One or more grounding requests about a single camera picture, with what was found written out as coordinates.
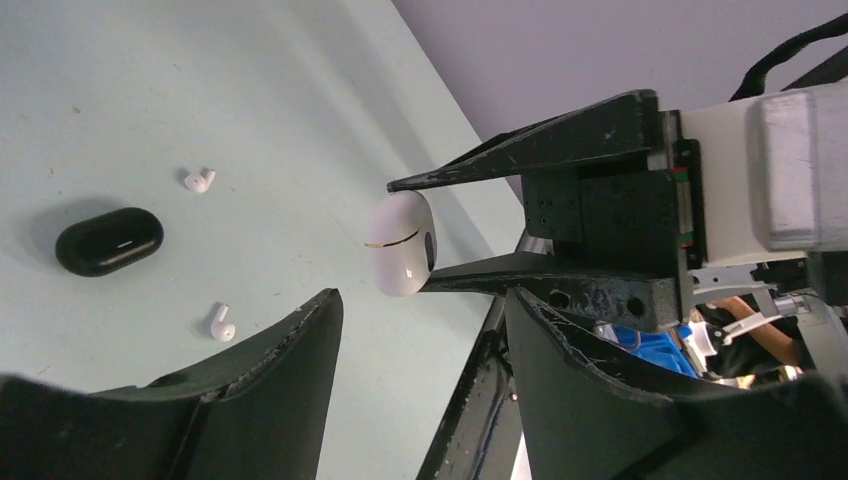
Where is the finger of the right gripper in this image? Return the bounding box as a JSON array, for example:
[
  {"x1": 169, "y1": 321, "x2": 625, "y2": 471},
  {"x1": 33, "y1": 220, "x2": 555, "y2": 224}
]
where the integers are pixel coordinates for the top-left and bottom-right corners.
[
  {"x1": 386, "y1": 89, "x2": 660, "y2": 193},
  {"x1": 422, "y1": 252, "x2": 683, "y2": 333}
]

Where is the white earbud near centre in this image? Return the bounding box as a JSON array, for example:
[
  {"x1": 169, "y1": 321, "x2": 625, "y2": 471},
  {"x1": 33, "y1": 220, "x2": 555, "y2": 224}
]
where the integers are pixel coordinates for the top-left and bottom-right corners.
[{"x1": 210, "y1": 304, "x2": 236, "y2": 342}]

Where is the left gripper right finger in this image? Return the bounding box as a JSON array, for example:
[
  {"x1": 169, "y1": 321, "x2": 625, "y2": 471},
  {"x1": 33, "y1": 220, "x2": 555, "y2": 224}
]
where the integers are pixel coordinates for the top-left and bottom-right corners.
[{"x1": 505, "y1": 288, "x2": 847, "y2": 479}]

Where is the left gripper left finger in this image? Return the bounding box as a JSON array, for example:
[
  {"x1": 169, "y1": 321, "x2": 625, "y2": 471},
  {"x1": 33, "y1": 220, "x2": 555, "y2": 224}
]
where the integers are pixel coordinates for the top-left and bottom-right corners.
[{"x1": 1, "y1": 289, "x2": 344, "y2": 479}]

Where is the white earbud charging case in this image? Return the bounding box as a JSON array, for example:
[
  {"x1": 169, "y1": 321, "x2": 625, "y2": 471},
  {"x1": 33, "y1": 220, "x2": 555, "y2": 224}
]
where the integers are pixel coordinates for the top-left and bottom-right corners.
[{"x1": 365, "y1": 191, "x2": 437, "y2": 297}]

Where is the black earbud charging case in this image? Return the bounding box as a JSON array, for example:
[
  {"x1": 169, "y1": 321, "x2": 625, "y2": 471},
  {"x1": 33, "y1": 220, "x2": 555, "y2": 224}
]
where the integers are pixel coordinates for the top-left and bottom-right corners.
[{"x1": 55, "y1": 207, "x2": 164, "y2": 278}]

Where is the white earbud far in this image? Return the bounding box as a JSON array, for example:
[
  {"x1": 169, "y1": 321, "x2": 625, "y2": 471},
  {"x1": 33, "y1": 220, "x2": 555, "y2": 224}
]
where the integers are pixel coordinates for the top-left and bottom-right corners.
[{"x1": 183, "y1": 169, "x2": 216, "y2": 194}]

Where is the white earbud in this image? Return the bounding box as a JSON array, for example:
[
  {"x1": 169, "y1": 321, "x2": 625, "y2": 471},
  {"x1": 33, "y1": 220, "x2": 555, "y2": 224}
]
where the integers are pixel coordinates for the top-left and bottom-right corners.
[
  {"x1": 183, "y1": 169, "x2": 216, "y2": 194},
  {"x1": 210, "y1": 304, "x2": 236, "y2": 342}
]

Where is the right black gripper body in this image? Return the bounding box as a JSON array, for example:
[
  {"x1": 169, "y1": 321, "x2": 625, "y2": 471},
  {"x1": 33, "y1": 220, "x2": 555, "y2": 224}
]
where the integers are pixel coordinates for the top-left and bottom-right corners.
[{"x1": 521, "y1": 110, "x2": 703, "y2": 277}]

